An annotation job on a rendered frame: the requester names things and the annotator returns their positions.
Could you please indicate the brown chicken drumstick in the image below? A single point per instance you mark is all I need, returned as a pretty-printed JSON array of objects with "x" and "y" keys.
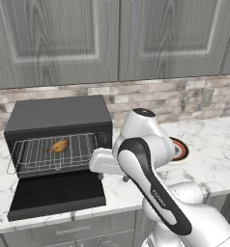
[{"x": 60, "y": 146}]

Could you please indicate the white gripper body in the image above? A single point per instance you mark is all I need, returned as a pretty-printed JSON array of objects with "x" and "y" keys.
[{"x": 104, "y": 164}]

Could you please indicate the red and black plate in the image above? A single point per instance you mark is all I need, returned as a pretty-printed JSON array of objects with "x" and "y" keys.
[{"x": 181, "y": 149}]

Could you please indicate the grey steel sink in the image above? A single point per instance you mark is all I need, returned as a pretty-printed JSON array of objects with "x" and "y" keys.
[{"x": 224, "y": 204}]

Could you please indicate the grey wall socket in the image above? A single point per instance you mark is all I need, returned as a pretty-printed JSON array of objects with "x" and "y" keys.
[{"x": 206, "y": 97}]

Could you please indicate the grey drawer front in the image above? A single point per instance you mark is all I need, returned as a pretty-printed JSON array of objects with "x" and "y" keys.
[{"x": 97, "y": 230}]

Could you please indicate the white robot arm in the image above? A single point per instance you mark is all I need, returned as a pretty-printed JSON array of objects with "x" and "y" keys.
[{"x": 158, "y": 193}]

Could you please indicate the black toaster oven door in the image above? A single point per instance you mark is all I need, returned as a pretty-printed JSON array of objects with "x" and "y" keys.
[{"x": 55, "y": 194}]

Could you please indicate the grey base cupboard front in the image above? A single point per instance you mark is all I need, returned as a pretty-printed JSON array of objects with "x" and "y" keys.
[{"x": 140, "y": 228}]

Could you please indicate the black toaster oven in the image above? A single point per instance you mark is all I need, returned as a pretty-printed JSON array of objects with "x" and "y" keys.
[{"x": 55, "y": 115}]

